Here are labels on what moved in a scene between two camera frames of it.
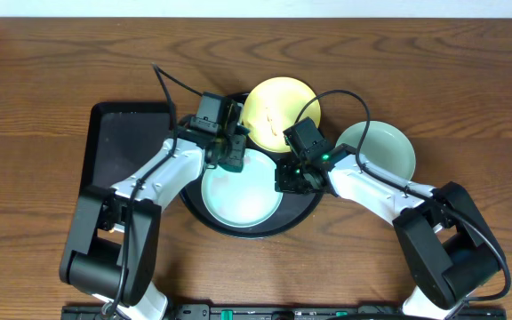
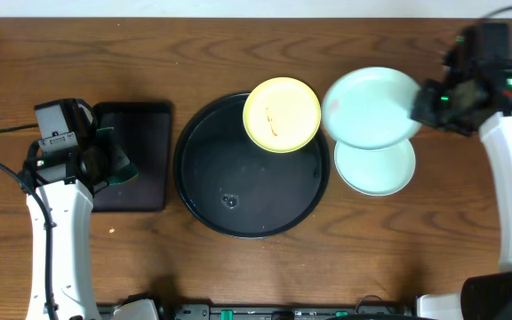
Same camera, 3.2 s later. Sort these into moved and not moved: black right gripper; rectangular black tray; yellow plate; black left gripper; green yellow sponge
Moved: green yellow sponge; black left gripper; black right gripper
Not moved: rectangular black tray; yellow plate
